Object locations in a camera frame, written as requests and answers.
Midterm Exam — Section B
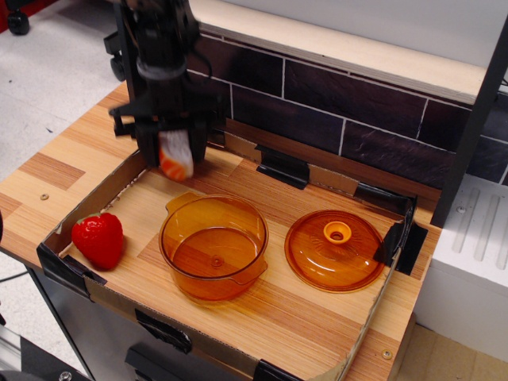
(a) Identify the white ribbed sink unit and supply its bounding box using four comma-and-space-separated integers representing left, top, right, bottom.
414, 175, 507, 361

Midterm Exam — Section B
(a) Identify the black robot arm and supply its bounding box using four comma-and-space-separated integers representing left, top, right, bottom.
110, 1, 226, 167

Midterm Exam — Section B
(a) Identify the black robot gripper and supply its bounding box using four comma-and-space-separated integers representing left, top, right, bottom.
109, 73, 226, 167

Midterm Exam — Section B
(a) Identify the black caster wheel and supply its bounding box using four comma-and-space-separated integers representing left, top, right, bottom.
103, 32, 125, 82

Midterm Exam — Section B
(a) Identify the orange transparent pot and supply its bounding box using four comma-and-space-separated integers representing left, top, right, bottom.
159, 192, 269, 302

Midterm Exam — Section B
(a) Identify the dark tile backsplash panel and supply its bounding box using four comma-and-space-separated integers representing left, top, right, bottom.
186, 33, 508, 191

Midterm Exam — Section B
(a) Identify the black right frame post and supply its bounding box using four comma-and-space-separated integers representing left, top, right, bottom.
431, 19, 507, 228

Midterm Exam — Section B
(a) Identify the salmon nigiri sushi toy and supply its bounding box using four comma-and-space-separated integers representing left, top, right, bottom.
158, 129, 194, 182

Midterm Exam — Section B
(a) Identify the black frame post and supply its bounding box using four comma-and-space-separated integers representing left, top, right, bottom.
431, 19, 507, 228
114, 1, 148, 117

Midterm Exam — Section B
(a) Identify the black left frame post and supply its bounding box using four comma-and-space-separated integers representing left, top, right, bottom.
114, 1, 148, 117

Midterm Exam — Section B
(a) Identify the orange transparent pot lid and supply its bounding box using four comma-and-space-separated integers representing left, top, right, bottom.
284, 210, 387, 293

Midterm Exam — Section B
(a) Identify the black chair caster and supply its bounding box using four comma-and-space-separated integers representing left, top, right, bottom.
5, 0, 30, 36

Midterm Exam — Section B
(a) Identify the red toy strawberry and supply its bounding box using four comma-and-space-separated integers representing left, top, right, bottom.
71, 213, 124, 270

